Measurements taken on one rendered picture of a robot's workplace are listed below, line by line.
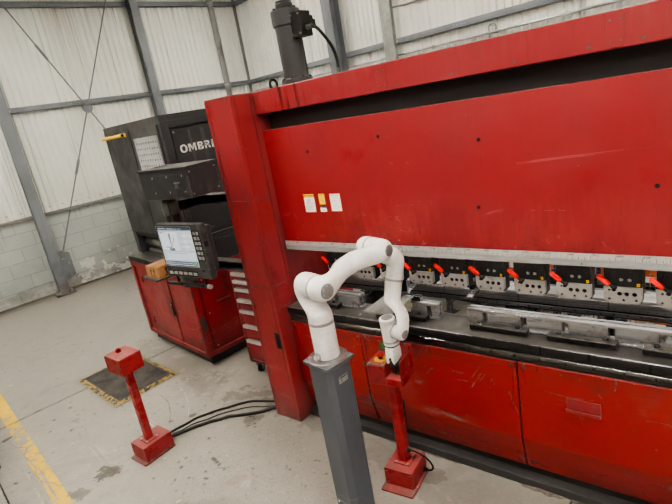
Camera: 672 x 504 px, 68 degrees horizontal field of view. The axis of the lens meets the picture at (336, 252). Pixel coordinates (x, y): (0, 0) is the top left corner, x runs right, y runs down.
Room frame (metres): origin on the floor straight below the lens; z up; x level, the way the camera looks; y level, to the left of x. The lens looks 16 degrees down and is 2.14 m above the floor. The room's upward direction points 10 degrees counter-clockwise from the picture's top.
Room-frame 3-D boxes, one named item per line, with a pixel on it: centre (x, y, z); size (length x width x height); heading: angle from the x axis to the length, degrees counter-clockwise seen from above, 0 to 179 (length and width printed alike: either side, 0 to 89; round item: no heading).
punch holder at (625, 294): (2.04, -1.23, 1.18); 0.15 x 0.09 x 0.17; 49
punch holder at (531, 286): (2.30, -0.93, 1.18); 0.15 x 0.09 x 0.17; 49
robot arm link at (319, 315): (2.20, 0.14, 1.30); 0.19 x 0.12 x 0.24; 33
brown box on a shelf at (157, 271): (4.24, 1.53, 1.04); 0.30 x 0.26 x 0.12; 41
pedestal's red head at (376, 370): (2.45, -0.18, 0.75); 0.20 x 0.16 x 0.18; 56
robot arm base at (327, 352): (2.18, 0.13, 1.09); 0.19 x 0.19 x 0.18
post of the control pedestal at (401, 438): (2.45, -0.18, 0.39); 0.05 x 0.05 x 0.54; 56
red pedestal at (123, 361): (3.13, 1.54, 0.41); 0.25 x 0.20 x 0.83; 139
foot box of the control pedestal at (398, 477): (2.43, -0.17, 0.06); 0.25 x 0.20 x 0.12; 146
